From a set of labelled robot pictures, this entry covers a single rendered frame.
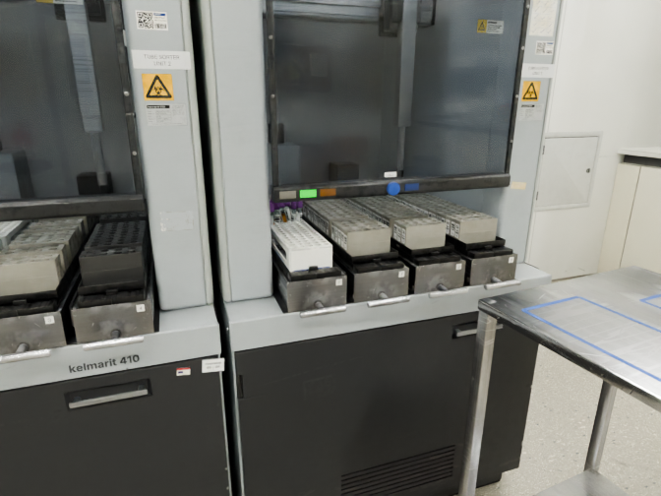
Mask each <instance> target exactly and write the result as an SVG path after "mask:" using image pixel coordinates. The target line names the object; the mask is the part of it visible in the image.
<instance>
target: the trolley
mask: <svg viewBox="0 0 661 496"><path fill-rule="evenodd" d="M477 308H478V309H479V316H478V325H477V334H476V342H475V350H474V359H473V368H472V377H471V385H470V394H469V403H468V412H467V420H466V429H465V437H464V446H463V455H462V464H461V473H460V481H459V489H458V496H474V495H475V487H476V479H477V472H478V465H479V457H480V449H481V441H482V433H483V426H484V418H485V410H486V402H487V395H488V387H489V379H490V372H491V364H492V356H493V348H494V340H495V332H496V326H497V320H498V321H500V322H502V323H504V324H505V325H507V326H509V327H511V328H512V329H514V330H516V331H518V332H519V333H521V334H523V335H525V336H526V337H528V338H530V339H532V340H533V341H536V342H538V343H539V344H541V345H543V346H545V347H546V348H548V349H550V350H552V351H554V352H555V353H557V354H559V355H560V356H561V357H563V358H565V359H567V360H568V361H570V362H572V363H574V364H575V365H577V366H579V367H581V368H582V369H584V370H586V371H588V372H589V373H591V374H593V375H595V376H596V377H598V378H600V379H602V380H603V383H602V388H601V392H600V397H599V401H598V405H597V410H596V414H595V419H594V423H593V428H592V433H591V437H590V442H589V446H588V451H587V456H586V460H585V465H584V470H583V472H582V473H580V474H577V475H575V476H573V477H571V478H569V479H567V480H565V481H562V482H560V483H558V484H556V485H554V486H552V487H550V488H548V489H545V490H543V491H541V492H539V493H537V494H535V495H533V496H630V495H629V494H627V493H626V492H625V491H623V490H622V489H621V488H620V487H618V486H617V485H616V484H614V483H613V482H612V481H610V480H609V479H608V478H606V477H605V476H604V475H602V474H601V473H600V472H599V471H598V470H599V466H600V462H601V458H602V454H603V449H604V445H605V441H606V436H607V432H608V428H609V423H610V419H611V415H612V410H613V406H614V401H615V397H616V393H617V389H619V390H621V391H623V392H625V393H626V394H628V395H630V396H632V397H633V398H635V399H637V400H639V401H640V402H642V403H645V404H646V405H648V406H650V407H652V408H653V409H655V410H657V411H659V412H660V413H661V274H658V273H655V272H652V271H649V270H647V269H644V268H640V267H637V266H630V267H625V268H621V269H616V270H612V271H608V272H603V273H599V274H594V275H590V276H585V277H581V278H576V279H568V280H563V281H559V282H554V283H550V284H545V285H541V286H536V287H532V288H527V289H524V290H519V291H514V292H510V293H505V294H501V295H496V296H492V297H487V298H483V299H479V300H478V307H477Z"/></svg>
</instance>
